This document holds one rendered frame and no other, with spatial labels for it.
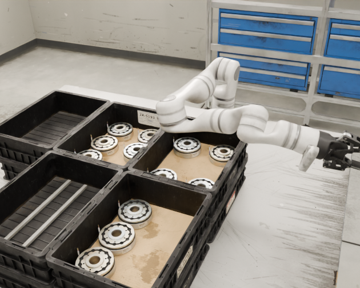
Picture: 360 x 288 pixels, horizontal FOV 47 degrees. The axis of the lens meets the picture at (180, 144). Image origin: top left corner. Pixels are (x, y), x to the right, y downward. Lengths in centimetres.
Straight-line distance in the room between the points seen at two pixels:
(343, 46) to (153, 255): 235
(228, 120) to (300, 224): 52
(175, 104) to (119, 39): 352
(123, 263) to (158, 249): 10
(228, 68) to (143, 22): 300
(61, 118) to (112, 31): 299
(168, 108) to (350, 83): 216
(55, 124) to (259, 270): 104
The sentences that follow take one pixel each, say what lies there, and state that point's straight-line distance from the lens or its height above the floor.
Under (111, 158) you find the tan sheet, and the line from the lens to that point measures 157.
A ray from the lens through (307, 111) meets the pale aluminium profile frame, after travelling 337.
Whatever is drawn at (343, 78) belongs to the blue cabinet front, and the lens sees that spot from 326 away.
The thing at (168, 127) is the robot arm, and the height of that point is 105.
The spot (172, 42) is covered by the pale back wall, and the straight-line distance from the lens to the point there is 448.
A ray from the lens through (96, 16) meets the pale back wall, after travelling 484.
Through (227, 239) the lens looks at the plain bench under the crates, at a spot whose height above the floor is 70.
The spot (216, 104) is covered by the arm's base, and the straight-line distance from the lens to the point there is 170.
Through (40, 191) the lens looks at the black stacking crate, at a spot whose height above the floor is 83.
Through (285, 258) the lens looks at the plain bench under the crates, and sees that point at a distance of 138.
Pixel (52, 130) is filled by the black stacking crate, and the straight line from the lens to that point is 181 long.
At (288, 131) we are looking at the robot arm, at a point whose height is 115.
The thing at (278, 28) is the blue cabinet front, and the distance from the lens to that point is 319.
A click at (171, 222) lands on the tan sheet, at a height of 83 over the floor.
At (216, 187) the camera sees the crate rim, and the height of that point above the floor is 93.
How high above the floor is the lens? 171
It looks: 33 degrees down
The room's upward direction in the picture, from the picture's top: 1 degrees counter-clockwise
